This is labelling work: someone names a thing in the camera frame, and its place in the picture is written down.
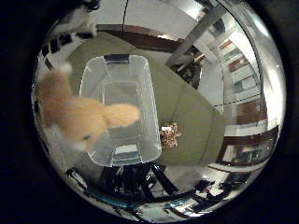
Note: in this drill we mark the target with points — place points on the leopard print plush toy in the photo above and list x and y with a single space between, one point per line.
170 135

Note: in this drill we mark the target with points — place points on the olive green table cloth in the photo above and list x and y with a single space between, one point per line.
190 121

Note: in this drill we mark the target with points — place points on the orange plush fox toy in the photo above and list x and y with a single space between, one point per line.
78 115

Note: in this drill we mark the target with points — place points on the brown and white bookshelf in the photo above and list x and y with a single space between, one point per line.
246 81

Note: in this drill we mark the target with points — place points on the clear plastic storage container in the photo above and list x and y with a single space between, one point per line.
124 77

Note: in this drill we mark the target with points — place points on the dark office chair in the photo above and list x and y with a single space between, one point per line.
187 70

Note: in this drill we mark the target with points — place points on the black stand frame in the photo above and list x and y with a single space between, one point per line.
137 180

